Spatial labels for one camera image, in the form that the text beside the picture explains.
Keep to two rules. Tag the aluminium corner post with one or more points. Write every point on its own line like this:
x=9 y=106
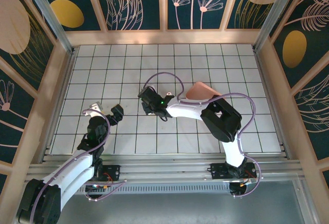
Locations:
x=277 y=13
x=48 y=16

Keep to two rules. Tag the long aluminium base rail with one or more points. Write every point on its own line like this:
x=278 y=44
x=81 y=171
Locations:
x=167 y=167

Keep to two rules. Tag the pink plastic tray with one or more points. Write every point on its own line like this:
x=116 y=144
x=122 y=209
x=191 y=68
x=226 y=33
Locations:
x=200 y=90

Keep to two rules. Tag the pink stapler with white base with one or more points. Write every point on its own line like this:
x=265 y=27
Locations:
x=168 y=94

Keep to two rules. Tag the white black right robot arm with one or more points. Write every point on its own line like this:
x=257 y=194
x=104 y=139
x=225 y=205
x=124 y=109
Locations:
x=187 y=111

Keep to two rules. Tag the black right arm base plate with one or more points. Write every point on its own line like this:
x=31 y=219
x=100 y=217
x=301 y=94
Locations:
x=218 y=171

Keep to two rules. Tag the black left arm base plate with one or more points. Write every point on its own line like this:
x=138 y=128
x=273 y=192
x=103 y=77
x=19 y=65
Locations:
x=113 y=172

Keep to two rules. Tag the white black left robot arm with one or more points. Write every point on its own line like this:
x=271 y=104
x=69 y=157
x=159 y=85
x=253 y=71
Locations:
x=74 y=168

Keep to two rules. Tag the grey metal sheet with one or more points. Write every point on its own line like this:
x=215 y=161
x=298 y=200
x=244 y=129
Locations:
x=167 y=208

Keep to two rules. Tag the aluminium side rail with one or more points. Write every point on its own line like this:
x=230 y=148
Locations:
x=59 y=105
x=272 y=105

